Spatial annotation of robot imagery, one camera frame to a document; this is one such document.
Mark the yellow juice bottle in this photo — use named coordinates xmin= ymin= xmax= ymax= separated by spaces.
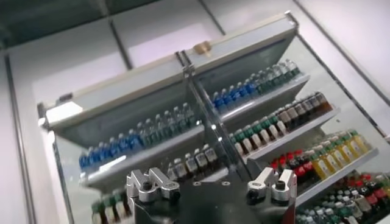
xmin=321 ymin=145 xmax=339 ymax=173
xmin=341 ymin=136 xmax=357 ymax=161
xmin=331 ymin=141 xmax=348 ymax=167
xmin=310 ymin=153 xmax=328 ymax=180
xmin=349 ymin=133 xmax=365 ymax=156

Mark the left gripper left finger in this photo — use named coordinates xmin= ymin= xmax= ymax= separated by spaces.
xmin=126 ymin=167 xmax=180 ymax=203

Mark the green-cap tea bottle white label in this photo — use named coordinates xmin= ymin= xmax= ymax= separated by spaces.
xmin=230 ymin=132 xmax=244 ymax=156
xmin=265 ymin=115 xmax=280 ymax=139
xmin=113 ymin=191 xmax=127 ymax=220
xmin=91 ymin=200 xmax=104 ymax=224
xmin=239 ymin=127 xmax=254 ymax=152
xmin=102 ymin=196 xmax=115 ymax=224
xmin=273 ymin=111 xmax=288 ymax=136
xmin=257 ymin=119 xmax=272 ymax=144
xmin=248 ymin=123 xmax=263 ymax=149

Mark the white-cap bottle beige label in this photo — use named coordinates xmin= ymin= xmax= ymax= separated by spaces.
xmin=286 ymin=102 xmax=301 ymax=125
xmin=302 ymin=96 xmax=316 ymax=118
xmin=294 ymin=99 xmax=308 ymax=122
xmin=278 ymin=106 xmax=293 ymax=130
xmin=310 ymin=93 xmax=324 ymax=115

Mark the red-cap cola bottle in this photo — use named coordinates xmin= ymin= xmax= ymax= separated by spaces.
xmin=301 ymin=161 xmax=314 ymax=179
xmin=294 ymin=166 xmax=305 ymax=183

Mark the white-cap bottle dark label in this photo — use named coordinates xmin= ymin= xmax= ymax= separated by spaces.
xmin=194 ymin=148 xmax=208 ymax=168
xmin=174 ymin=158 xmax=187 ymax=180
xmin=205 ymin=143 xmax=218 ymax=164
xmin=166 ymin=163 xmax=177 ymax=180
xmin=185 ymin=153 xmax=198 ymax=174

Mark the brass round fitting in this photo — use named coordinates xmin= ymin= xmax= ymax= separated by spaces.
xmin=193 ymin=41 xmax=213 ymax=57

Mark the drinks shelf unit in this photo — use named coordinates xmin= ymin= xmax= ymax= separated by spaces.
xmin=182 ymin=10 xmax=390 ymax=224
xmin=36 ymin=50 xmax=254 ymax=224

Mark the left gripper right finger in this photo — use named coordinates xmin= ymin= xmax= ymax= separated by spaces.
xmin=246 ymin=167 xmax=297 ymax=202

